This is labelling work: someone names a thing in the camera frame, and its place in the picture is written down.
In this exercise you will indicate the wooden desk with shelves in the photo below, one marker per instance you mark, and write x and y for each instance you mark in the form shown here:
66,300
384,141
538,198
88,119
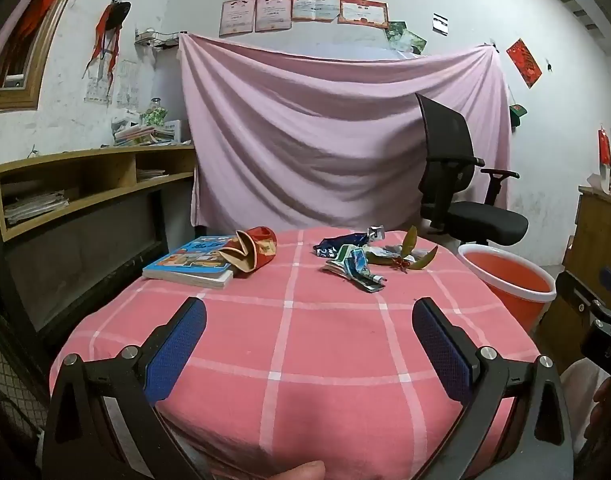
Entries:
85,157

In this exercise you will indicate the white blue toothpaste tube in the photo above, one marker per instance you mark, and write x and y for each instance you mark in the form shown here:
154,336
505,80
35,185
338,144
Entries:
366,272

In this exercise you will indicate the dark blue wrapper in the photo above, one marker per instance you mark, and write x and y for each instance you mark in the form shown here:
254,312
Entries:
335,244

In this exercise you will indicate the wooden cabinet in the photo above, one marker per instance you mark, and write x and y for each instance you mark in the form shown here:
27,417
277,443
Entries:
598,230

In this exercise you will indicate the olive green leaf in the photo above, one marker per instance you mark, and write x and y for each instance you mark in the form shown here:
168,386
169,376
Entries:
411,241

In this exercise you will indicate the blue illustrated book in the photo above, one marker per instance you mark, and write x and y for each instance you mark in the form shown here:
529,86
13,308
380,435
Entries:
190,262

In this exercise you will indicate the glass jar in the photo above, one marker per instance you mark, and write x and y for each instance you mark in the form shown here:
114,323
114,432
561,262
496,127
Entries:
155,115

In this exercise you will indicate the person's left hand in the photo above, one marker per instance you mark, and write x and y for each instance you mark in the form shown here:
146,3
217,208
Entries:
298,472

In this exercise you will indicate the black office chair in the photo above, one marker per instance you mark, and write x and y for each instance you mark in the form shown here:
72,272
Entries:
455,185

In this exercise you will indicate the thick pile of papers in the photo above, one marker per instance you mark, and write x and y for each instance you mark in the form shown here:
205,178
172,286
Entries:
35,207

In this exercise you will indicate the white garment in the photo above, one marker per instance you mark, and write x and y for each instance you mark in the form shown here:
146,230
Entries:
580,395

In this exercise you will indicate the person's right hand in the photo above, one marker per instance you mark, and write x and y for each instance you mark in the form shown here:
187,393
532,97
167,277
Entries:
609,405

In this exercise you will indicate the long green leaf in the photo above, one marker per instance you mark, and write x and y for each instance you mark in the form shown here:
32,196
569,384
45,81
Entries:
425,258

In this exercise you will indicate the black and white card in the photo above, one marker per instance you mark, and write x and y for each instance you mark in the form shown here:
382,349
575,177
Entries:
440,24

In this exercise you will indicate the red hanging ornament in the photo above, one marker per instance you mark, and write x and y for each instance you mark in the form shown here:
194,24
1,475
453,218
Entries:
605,145

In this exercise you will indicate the red cloth behind frame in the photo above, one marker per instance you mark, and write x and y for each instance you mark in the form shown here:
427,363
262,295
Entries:
35,15

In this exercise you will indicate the thin pile of papers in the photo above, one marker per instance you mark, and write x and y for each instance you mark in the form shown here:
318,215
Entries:
153,174

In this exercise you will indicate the pink hanging cloth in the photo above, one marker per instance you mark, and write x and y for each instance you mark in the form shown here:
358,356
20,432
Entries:
310,135

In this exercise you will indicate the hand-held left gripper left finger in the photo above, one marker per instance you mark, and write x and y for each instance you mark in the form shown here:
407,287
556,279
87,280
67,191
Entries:
178,345

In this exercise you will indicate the pink checkered tablecloth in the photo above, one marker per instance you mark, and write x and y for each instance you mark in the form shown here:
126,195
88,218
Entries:
310,340

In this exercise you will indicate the red paper box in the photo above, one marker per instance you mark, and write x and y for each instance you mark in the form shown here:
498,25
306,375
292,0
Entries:
253,250

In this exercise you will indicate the dark mesh panel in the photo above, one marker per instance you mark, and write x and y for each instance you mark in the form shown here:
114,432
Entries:
10,375

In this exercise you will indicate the red paper decoration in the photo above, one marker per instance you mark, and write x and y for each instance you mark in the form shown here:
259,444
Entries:
524,62

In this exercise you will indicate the pink curtain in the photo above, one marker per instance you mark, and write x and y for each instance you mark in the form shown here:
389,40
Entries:
5,25

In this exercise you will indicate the hanging red scarves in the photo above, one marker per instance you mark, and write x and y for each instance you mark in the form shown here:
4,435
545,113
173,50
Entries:
105,30

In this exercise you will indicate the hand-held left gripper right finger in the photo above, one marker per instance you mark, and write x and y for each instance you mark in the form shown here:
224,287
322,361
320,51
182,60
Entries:
443,345

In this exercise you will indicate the green cap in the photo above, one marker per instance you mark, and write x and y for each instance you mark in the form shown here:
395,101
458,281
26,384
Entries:
518,112

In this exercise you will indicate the wooden window frame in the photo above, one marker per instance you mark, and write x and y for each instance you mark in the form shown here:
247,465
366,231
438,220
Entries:
32,95

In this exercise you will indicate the white paper object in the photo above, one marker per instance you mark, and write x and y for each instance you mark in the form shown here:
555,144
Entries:
599,182

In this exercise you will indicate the silver foil wrapper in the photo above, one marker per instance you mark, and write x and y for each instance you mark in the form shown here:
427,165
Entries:
376,233

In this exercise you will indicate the light green wall photo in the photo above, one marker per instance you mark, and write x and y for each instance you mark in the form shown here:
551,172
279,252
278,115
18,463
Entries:
414,41

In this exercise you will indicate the narrow wall calendar sheet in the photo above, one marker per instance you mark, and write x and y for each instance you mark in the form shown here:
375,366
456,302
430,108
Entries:
128,85

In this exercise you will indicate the red berry twig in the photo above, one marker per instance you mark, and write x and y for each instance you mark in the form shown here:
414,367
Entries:
401,264

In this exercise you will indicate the dark green wall photo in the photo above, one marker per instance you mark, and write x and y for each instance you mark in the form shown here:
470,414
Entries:
394,32

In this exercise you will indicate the small white box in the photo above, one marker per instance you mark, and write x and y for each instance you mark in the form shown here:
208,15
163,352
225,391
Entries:
125,121

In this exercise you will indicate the stack of books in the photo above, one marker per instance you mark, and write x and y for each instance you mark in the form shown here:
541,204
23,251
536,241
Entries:
150,135

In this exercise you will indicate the orange bucket with white rim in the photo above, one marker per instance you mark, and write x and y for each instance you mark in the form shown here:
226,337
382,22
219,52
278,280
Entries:
510,280

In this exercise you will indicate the dull green leaf cluster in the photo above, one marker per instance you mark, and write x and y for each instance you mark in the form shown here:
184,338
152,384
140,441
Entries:
383,255

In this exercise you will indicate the large wall calendar sheet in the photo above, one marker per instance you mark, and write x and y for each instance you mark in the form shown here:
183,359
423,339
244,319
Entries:
97,87

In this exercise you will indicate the white toothpaste tube front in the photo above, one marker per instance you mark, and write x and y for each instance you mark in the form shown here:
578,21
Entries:
341,259

